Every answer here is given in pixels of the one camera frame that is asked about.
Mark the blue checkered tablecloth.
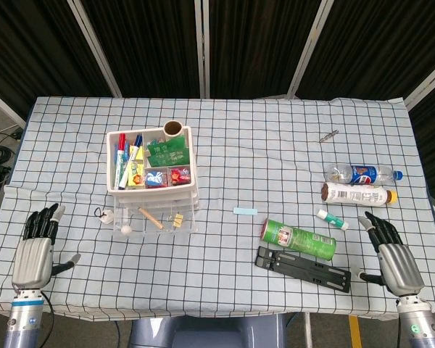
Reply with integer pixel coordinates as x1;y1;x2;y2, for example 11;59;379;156
0;95;435;323

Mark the Pepsi plastic bottle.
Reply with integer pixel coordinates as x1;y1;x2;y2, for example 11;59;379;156
324;163;405;185

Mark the black folding stand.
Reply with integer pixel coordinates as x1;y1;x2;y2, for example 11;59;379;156
254;246;352;294

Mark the red candy packet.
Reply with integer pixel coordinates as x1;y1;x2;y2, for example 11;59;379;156
167;166;192;186

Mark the coiled black floor cable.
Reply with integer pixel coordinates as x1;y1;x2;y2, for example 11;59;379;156
0;145;17;165

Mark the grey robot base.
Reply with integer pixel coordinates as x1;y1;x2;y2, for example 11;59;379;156
128;314;288;348

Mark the green tea packet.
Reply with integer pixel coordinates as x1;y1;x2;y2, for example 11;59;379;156
146;148;190;169
146;137;188;154

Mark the white drawer organizer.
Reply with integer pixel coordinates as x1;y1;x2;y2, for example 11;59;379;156
105;125;201;215

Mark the black folding screen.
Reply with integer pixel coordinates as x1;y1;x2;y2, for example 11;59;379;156
0;0;435;218

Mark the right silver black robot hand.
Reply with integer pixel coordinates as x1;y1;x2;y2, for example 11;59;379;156
357;211;426;299

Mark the white table leg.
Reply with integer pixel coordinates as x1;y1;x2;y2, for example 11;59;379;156
303;312;313;348

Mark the blue cap whiteboard marker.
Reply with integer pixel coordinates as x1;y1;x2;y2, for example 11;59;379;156
117;134;144;191

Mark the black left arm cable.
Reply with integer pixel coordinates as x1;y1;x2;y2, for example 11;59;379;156
38;289;56;320

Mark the wooden stick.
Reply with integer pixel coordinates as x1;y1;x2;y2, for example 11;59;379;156
137;207;165;231

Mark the white label yellow cap bottle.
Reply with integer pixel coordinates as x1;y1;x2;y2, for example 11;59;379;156
320;181;399;208

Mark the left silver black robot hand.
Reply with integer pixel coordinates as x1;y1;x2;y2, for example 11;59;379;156
11;202;81;291

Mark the yellow snack packet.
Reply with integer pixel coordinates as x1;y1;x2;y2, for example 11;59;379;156
127;144;146;188

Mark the white green glue stick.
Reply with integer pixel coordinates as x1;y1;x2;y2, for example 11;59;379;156
315;209;349;232

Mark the black floor cable with plug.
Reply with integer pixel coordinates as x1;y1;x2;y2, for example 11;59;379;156
0;124;25;143

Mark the white charm with black cord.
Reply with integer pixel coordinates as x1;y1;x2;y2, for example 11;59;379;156
94;207;115;224

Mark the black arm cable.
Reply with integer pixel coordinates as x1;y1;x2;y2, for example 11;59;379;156
394;300;403;348
38;289;56;320

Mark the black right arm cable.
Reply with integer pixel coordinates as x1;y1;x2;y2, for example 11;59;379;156
394;300;403;348

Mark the blue candy packet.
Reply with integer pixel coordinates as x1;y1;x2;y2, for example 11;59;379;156
144;167;168;189

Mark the green chips can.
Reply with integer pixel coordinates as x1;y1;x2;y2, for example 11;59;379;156
259;218;338;262

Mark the red cap whiteboard marker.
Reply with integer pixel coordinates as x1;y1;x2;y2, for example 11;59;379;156
113;133;128;183

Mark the clear plastic drawer with clips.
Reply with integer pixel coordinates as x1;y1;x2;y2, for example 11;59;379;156
111;201;199;237

